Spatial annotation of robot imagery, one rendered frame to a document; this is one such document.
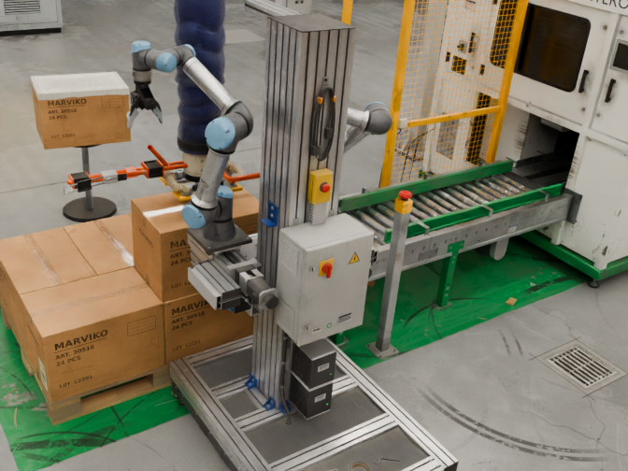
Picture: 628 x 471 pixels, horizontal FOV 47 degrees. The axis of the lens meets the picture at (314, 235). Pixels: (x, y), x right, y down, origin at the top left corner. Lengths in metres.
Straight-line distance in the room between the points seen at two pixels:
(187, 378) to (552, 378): 2.11
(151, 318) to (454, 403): 1.69
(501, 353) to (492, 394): 0.40
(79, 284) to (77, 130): 1.71
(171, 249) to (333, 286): 0.94
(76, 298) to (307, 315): 1.32
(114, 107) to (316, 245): 2.78
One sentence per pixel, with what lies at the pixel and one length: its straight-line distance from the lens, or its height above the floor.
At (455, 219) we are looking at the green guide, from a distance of 4.68.
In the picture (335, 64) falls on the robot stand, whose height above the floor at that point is 1.89.
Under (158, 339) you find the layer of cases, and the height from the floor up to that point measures 0.33.
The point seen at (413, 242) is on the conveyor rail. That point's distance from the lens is 4.32.
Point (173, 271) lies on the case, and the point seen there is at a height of 0.71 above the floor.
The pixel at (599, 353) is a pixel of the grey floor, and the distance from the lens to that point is 4.83.
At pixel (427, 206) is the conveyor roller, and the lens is 4.97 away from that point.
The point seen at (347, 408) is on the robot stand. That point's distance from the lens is 3.64.
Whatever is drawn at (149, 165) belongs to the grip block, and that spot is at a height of 1.20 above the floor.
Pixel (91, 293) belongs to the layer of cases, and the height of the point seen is 0.54.
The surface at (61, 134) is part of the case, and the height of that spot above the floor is 0.72.
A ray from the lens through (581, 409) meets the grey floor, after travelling 4.35.
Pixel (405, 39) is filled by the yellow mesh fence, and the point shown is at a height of 1.58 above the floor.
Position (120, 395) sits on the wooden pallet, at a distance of 3.99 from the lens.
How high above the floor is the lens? 2.64
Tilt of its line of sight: 29 degrees down
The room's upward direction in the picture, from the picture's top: 5 degrees clockwise
